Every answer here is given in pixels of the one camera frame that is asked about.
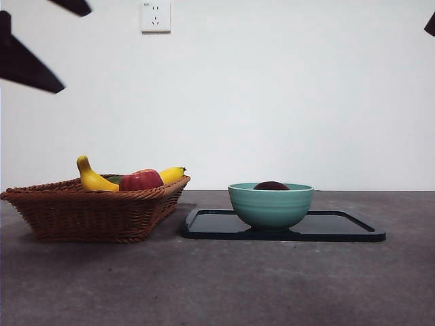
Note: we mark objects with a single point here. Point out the black rectangular tray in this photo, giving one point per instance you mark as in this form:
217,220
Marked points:
210,227

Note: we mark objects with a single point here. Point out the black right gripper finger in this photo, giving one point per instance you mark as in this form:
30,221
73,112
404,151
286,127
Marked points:
431,25

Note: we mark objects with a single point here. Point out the white wall socket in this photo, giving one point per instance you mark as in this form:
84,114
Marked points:
155,17

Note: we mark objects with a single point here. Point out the yellow banana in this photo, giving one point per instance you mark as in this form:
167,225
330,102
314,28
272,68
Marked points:
91,180

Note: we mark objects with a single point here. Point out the green avocado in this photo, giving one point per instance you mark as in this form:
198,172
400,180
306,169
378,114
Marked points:
113,179

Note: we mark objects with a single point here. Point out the brown wicker basket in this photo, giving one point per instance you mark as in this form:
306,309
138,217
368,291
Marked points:
85,217

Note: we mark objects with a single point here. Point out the dark purple plum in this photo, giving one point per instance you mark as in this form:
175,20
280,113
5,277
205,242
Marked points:
271,186

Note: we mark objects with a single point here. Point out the teal ribbed bowl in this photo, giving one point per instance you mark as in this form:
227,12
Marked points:
270,210

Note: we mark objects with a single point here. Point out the red apple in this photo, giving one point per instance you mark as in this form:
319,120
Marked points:
141,180

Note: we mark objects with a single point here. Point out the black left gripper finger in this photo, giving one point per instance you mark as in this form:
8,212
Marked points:
76,6
23,64

